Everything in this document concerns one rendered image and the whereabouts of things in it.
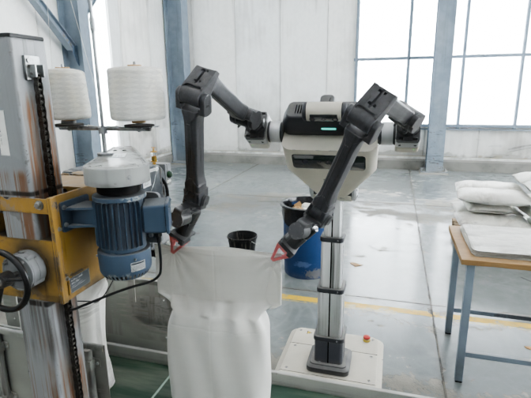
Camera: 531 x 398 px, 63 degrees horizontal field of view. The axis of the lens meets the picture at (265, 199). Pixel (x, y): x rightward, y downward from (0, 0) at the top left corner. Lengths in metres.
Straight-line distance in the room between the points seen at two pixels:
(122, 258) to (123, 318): 1.09
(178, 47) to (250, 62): 1.64
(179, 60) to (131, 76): 8.92
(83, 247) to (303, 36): 8.54
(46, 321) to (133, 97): 0.70
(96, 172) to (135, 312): 1.19
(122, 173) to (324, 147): 0.84
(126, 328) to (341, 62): 7.88
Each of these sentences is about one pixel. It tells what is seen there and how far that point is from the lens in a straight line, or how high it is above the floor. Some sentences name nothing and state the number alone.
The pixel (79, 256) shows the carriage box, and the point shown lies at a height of 1.14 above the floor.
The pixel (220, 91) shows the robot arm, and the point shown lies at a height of 1.61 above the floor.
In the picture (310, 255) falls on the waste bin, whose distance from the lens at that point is 3.79.
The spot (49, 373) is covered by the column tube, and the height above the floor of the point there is 0.78.
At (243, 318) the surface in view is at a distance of 1.63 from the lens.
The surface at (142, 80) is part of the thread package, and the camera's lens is 1.34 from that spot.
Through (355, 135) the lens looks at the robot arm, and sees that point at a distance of 1.26.
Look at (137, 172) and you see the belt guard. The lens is 1.24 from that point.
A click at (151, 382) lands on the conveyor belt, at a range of 2.12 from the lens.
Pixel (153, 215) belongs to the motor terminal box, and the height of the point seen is 1.27.
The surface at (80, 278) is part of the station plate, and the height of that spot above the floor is 1.07.
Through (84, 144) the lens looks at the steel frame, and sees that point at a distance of 7.63.
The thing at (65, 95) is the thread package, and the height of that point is 1.61.
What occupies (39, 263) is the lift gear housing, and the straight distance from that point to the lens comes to 1.37.
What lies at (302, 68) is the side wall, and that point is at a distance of 9.58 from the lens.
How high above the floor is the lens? 1.61
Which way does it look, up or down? 14 degrees down
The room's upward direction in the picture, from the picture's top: 1 degrees counter-clockwise
